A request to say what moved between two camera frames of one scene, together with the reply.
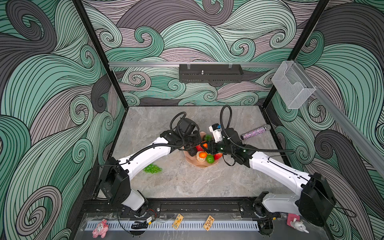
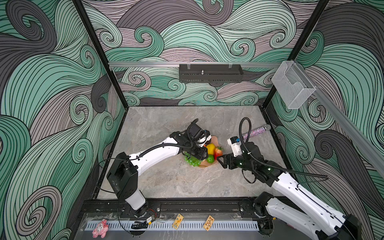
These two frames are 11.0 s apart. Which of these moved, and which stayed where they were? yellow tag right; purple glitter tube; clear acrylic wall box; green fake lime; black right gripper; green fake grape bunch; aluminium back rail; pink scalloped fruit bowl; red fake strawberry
Moved: green fake grape bunch; black right gripper; pink scalloped fruit bowl
Stayed: aluminium back rail; green fake lime; red fake strawberry; yellow tag right; purple glitter tube; clear acrylic wall box
